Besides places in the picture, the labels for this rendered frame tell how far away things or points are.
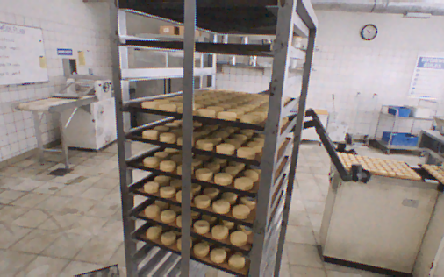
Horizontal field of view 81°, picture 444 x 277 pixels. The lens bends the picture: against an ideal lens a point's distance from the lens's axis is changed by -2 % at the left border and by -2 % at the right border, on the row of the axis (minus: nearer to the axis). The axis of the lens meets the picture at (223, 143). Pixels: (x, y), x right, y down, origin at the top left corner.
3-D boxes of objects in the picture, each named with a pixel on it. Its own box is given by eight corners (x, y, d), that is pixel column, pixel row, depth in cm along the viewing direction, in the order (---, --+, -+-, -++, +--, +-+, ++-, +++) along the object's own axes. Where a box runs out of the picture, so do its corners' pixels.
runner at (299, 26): (302, 38, 111) (303, 30, 110) (309, 38, 110) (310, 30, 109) (265, 7, 54) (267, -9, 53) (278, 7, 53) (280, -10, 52)
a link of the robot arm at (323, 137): (315, 129, 198) (314, 131, 188) (322, 125, 196) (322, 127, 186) (342, 180, 197) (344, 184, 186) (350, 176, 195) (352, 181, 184)
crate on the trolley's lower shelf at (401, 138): (405, 141, 575) (407, 132, 569) (418, 146, 539) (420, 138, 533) (381, 139, 573) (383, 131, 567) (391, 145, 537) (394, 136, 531)
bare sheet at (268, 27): (217, 33, 122) (217, 30, 121) (305, 36, 108) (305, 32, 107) (124, 9, 69) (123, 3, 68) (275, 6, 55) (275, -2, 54)
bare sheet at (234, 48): (215, 53, 124) (216, 51, 124) (302, 59, 111) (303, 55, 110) (125, 45, 71) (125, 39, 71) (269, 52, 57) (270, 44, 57)
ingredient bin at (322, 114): (297, 145, 565) (302, 109, 541) (294, 137, 625) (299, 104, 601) (323, 147, 557) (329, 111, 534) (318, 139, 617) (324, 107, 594)
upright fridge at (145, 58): (207, 129, 644) (211, 39, 582) (199, 139, 559) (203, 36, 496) (152, 124, 658) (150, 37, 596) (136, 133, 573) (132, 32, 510)
